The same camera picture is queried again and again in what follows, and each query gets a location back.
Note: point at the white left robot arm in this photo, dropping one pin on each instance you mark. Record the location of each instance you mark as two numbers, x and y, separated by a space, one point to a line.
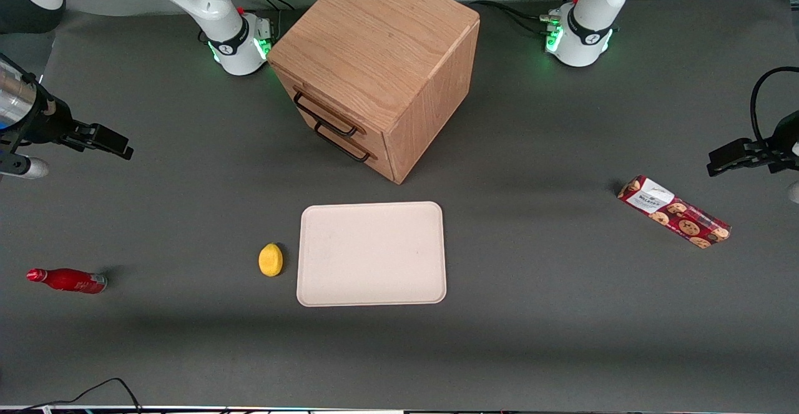
590 20

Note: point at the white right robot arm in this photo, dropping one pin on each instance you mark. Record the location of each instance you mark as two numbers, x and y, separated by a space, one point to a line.
212 2

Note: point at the wooden drawer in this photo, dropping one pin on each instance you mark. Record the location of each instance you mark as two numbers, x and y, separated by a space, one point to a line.
324 98
374 158

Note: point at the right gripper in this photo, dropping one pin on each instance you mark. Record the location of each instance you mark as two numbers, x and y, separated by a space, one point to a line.
45 125

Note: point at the red cookie box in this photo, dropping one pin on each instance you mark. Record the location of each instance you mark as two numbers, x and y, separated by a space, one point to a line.
674 211

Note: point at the wooden drawer cabinet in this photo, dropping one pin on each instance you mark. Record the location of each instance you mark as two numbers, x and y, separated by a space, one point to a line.
387 39

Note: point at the yellow lemon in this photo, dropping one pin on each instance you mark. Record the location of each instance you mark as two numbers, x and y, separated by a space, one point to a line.
270 260

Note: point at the beige plastic tray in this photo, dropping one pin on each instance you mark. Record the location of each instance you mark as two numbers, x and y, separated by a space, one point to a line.
372 253

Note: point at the red bottle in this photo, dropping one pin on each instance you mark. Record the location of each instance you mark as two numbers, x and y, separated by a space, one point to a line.
68 280

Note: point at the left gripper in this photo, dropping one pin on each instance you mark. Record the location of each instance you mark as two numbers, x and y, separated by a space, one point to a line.
783 141

